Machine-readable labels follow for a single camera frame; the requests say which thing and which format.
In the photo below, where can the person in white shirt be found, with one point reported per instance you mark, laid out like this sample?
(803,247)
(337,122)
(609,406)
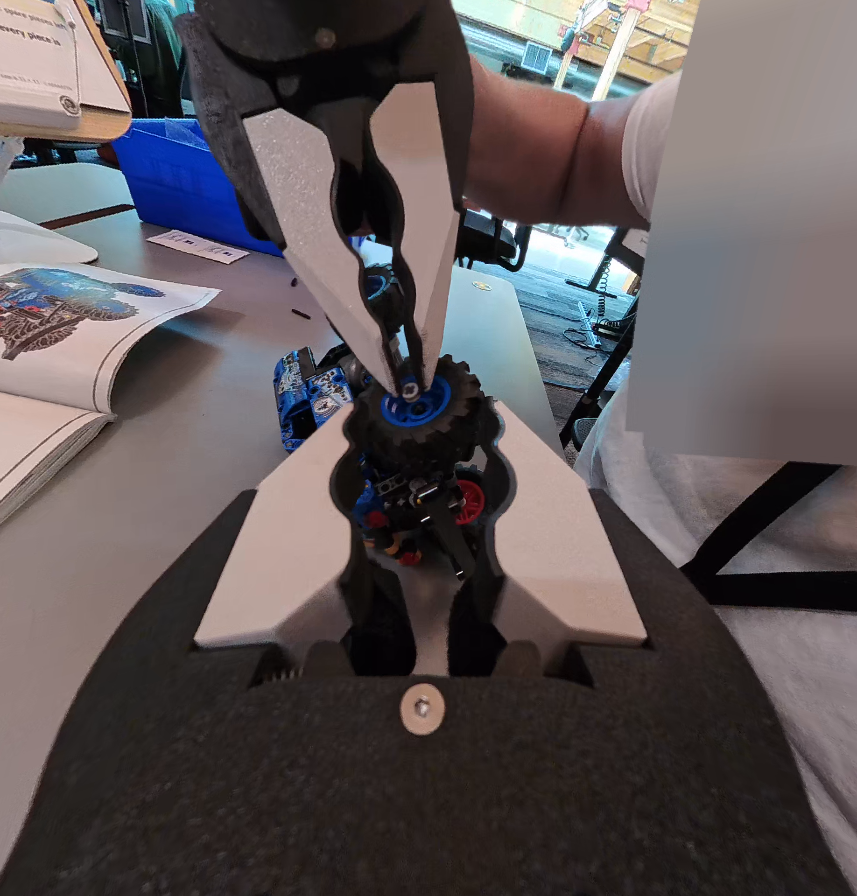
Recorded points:
(785,665)

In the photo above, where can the wooden frame structure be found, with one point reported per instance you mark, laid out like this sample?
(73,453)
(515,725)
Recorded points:
(610,42)

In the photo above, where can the white sticker sheet strip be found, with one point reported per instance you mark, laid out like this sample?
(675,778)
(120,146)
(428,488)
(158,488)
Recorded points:
(197,245)

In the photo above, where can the black office chair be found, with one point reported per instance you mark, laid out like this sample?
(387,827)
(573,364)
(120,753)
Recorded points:
(495,238)

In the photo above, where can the white printed sheet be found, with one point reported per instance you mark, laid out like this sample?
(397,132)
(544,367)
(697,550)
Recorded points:
(22,70)

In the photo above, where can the blue plastic bin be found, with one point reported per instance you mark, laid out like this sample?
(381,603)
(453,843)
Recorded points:
(169,175)

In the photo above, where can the person's right forearm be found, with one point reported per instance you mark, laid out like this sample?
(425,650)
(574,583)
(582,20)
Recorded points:
(533,140)

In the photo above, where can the black desk frame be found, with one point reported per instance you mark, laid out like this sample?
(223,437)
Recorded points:
(614,364)

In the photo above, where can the blue lego monster truck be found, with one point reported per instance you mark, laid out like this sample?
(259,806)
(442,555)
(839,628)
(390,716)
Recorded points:
(428,427)

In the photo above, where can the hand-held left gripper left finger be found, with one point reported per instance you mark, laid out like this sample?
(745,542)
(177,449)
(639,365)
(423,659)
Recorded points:
(274,560)

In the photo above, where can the open instruction booklet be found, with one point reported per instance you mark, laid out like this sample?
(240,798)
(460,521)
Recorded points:
(57,364)

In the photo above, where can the white book stand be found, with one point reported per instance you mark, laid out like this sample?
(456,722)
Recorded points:
(43,241)

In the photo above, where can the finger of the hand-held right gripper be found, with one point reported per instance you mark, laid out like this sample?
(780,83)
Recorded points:
(302,210)
(428,210)

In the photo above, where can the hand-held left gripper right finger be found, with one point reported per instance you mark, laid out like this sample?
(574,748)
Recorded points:
(561,560)

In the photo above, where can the white wall vent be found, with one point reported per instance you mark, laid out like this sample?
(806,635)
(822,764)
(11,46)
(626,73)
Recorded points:
(537,54)

